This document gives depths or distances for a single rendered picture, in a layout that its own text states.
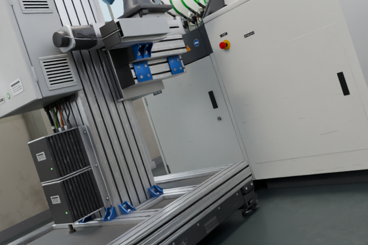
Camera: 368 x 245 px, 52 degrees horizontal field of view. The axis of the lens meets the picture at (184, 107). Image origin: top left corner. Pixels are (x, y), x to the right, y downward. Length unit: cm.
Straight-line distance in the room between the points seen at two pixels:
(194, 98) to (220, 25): 47
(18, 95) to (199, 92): 102
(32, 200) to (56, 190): 198
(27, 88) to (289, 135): 118
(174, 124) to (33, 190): 163
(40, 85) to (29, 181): 216
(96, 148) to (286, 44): 96
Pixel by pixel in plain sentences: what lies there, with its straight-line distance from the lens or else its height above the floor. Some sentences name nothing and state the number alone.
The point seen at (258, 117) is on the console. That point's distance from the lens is 196.
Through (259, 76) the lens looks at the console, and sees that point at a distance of 190.
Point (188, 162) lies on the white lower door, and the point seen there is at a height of 22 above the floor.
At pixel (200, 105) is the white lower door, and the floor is 54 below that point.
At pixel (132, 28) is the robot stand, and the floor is 91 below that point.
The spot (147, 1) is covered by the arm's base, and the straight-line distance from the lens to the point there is 177.
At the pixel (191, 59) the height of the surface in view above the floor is 80.
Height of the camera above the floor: 58
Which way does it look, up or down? 1 degrees down
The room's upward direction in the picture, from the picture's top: 18 degrees counter-clockwise
